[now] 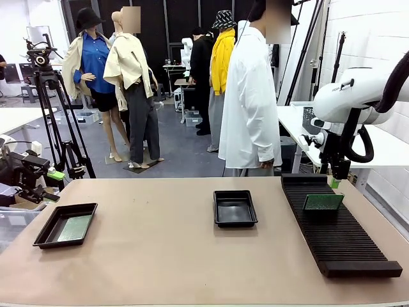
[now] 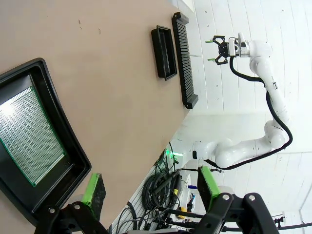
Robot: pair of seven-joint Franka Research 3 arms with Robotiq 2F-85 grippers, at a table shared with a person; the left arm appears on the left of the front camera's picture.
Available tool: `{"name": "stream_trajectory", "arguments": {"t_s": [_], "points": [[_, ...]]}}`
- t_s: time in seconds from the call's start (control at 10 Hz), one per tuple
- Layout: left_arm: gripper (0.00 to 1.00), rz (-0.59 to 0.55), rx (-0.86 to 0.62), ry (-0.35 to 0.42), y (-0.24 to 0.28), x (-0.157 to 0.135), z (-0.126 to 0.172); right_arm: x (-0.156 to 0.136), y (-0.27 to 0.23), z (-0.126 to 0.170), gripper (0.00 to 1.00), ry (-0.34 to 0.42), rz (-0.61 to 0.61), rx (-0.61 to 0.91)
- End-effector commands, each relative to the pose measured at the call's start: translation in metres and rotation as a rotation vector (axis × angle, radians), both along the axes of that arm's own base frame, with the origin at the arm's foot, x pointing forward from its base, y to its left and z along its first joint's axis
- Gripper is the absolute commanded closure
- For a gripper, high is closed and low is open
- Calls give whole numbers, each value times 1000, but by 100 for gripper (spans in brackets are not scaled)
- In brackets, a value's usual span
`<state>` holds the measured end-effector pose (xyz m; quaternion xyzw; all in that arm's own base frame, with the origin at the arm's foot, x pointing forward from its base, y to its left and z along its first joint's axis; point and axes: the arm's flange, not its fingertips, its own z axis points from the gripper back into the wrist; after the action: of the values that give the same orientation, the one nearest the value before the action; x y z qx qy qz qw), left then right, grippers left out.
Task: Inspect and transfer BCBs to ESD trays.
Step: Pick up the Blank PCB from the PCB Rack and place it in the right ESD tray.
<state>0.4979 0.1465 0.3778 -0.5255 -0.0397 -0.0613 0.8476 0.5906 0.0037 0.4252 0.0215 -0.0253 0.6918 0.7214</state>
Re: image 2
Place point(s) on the black ESD tray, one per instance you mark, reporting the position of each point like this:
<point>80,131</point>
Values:
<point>63,136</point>
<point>165,53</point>

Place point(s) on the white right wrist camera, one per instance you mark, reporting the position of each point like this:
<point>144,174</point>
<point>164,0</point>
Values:
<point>237,47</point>

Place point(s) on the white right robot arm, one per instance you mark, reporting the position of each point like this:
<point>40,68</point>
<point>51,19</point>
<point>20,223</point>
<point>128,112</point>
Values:
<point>275,97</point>

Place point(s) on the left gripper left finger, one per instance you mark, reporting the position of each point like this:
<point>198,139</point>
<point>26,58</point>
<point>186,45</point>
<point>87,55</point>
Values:
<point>93,192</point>

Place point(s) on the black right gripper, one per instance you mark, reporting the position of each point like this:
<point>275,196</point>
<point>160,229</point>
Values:
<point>224,49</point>

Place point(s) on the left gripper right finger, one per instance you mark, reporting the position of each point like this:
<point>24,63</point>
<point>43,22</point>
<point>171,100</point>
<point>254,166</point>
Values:
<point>209,187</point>

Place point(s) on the green perforated circuit board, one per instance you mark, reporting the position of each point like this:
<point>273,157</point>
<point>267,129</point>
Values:
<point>26,136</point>

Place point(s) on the black slotted board rack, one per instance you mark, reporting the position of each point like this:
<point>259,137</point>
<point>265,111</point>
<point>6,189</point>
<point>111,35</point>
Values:
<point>186,63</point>

